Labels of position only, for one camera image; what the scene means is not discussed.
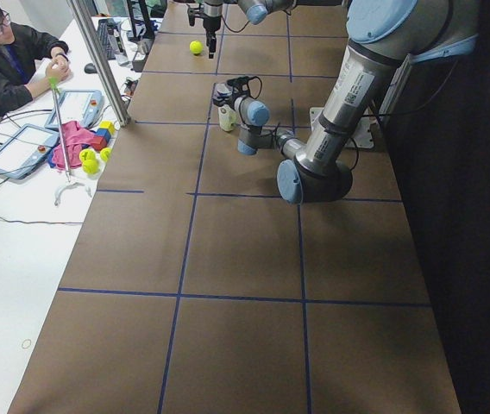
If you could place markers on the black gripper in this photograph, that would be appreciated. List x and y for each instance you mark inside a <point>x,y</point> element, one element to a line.
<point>230,102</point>
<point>210,20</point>

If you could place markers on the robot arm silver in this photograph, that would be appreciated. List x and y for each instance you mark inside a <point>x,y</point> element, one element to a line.
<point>382,35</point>
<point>257,10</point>

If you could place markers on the spare yellow tennis ball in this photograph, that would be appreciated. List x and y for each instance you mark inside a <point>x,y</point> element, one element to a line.
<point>90,166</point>

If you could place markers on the black keyboard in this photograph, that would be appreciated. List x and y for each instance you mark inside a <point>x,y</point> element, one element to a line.
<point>104,38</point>

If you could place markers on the black computer mouse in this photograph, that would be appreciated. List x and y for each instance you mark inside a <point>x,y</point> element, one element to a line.
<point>90,69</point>

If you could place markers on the yellow cube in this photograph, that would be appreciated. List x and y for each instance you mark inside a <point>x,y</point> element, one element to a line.
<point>107,125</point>

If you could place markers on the blue cube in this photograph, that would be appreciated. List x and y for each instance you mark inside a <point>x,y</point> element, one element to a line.
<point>104,134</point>

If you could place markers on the red cube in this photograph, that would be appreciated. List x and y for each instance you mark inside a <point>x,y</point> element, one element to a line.
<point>98,142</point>

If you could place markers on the teach pendant far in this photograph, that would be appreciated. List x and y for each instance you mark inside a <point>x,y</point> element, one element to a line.
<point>82,106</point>

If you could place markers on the teach pendant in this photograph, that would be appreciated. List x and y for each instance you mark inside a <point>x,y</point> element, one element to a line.
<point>82,106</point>
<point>26,150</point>

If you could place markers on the pink cloth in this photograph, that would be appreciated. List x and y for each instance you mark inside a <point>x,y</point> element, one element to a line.
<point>75,139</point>

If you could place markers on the reacher grabber tool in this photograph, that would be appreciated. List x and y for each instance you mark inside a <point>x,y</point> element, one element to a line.
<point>71,182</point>

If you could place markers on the seated person black jacket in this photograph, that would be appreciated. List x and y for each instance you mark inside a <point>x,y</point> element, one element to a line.
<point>29,59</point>

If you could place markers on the teach pendant near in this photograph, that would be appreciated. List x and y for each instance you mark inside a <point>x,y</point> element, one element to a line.
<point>26,150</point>

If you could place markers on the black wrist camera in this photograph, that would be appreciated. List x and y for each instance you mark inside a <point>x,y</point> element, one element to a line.
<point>239,85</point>

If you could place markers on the aluminium frame post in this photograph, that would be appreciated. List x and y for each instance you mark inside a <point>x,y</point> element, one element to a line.
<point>83,19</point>

